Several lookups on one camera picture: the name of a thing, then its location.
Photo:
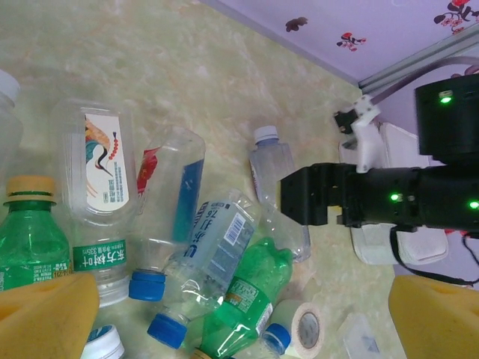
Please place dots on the white lidded plastic container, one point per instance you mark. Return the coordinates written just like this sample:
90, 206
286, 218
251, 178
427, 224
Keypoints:
396, 146

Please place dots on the aluminium corner post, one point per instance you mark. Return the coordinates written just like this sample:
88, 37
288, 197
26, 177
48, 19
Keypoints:
430, 50

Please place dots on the clear bottle crane label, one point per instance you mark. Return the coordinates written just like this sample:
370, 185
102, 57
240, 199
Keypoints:
105, 168

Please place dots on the clear bottle barcode label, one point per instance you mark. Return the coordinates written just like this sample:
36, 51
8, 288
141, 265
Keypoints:
221, 232

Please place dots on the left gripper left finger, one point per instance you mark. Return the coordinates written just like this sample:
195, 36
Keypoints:
41, 321

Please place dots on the clear bottle blue cap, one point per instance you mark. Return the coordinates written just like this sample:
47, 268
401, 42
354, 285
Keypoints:
277, 336

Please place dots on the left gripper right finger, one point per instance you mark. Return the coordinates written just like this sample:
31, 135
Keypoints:
438, 321

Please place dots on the frosted bottle white paper label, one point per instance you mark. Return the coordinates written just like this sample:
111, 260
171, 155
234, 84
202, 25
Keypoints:
7, 123

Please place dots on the blue label bottle white cap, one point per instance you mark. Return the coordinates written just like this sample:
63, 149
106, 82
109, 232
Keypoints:
103, 342

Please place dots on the clear bottle red flag label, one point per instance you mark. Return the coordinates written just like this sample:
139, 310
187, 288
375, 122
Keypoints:
168, 157

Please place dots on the clear bottle white cap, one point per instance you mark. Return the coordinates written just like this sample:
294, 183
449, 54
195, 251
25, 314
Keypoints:
273, 164

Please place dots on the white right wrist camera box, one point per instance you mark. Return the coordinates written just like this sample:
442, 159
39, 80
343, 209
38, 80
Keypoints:
368, 149

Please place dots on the masking tape roll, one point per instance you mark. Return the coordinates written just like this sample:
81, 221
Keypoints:
288, 318

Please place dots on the green bottle yellow cap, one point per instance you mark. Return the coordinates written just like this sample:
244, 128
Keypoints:
33, 232
262, 269

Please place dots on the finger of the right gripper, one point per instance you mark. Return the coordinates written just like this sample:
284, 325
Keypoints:
310, 194

